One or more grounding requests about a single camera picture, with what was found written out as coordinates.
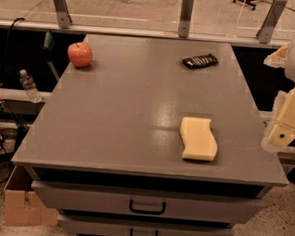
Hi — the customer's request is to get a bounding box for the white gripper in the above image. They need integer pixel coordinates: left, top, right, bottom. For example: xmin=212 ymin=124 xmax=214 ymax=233
xmin=261 ymin=38 xmax=295 ymax=153

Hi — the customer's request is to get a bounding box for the red apple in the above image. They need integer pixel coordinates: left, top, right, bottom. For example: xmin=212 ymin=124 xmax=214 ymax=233
xmin=67 ymin=42 xmax=92 ymax=68

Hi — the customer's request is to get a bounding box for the black snack bar wrapper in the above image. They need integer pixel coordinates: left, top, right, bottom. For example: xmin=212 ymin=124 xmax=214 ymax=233
xmin=182 ymin=54 xmax=218 ymax=70

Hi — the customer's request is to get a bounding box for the black office chair base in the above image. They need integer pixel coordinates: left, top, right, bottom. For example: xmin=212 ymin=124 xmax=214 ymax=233
xmin=233 ymin=0 xmax=262 ymax=10

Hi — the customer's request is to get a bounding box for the yellow sponge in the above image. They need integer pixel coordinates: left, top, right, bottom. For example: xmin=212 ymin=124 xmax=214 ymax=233
xmin=180 ymin=117 xmax=218 ymax=161

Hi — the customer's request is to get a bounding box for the grey drawer cabinet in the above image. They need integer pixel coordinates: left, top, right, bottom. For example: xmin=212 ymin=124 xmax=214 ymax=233
xmin=14 ymin=35 xmax=287 ymax=236

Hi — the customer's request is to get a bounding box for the clear plastic water bottle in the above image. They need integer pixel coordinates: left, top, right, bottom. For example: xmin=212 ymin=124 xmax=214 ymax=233
xmin=19 ymin=69 xmax=42 ymax=103

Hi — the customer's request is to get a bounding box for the lower grey drawer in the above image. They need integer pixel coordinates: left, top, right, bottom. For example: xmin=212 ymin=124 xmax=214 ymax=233
xmin=58 ymin=215 xmax=233 ymax=236

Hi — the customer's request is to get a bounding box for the grey drawer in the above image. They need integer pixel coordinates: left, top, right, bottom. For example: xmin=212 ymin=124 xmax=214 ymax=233
xmin=58 ymin=215 xmax=233 ymax=236
xmin=32 ymin=180 xmax=263 ymax=224

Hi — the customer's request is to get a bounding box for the upper grey drawer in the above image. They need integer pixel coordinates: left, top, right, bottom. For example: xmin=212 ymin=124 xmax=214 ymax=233
xmin=32 ymin=180 xmax=263 ymax=224

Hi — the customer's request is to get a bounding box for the brown cardboard box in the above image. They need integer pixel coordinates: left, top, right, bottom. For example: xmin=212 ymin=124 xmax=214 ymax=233
xmin=3 ymin=166 xmax=58 ymax=227

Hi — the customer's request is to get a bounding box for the right metal bracket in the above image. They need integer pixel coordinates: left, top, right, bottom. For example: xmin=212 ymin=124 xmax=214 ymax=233
xmin=256 ymin=0 xmax=287 ymax=44

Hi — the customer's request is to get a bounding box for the metal bracket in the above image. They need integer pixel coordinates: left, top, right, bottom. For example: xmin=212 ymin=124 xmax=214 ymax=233
xmin=256 ymin=0 xmax=287 ymax=44
xmin=178 ymin=0 xmax=195 ymax=38
xmin=53 ymin=0 xmax=72 ymax=29

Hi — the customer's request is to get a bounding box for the middle metal bracket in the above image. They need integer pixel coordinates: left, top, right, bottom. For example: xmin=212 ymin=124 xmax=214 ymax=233
xmin=178 ymin=0 xmax=195 ymax=38

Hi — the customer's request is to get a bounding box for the left metal bracket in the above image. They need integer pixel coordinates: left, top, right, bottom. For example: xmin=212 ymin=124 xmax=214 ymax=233
xmin=53 ymin=0 xmax=72 ymax=29

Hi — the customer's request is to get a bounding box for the green handled tool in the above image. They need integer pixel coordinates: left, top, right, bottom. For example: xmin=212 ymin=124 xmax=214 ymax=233
xmin=40 ymin=31 xmax=60 ymax=80

